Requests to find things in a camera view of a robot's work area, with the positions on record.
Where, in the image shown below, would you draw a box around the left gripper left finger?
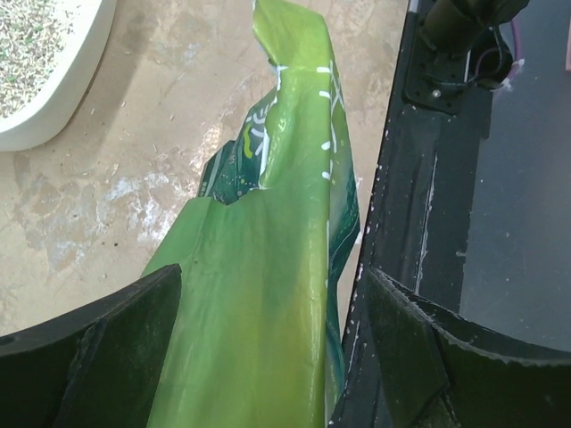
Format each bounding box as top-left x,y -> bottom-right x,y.
1,265 -> 182,427

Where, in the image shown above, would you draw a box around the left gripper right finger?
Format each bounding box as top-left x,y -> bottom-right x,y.
329,267 -> 571,428

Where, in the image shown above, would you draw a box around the green litter bag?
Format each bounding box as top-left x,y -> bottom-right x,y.
146,1 -> 360,427

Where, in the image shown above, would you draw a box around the white litter box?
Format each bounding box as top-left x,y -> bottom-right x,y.
1,1 -> 117,152

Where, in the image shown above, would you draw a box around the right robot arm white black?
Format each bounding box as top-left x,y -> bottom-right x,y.
420,0 -> 529,55

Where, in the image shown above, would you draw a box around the cat litter granules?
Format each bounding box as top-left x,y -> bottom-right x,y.
1,0 -> 81,119

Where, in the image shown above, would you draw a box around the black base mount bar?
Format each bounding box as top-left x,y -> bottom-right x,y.
352,1 -> 511,318

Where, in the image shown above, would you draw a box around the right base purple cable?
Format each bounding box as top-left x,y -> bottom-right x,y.
472,17 -> 527,90

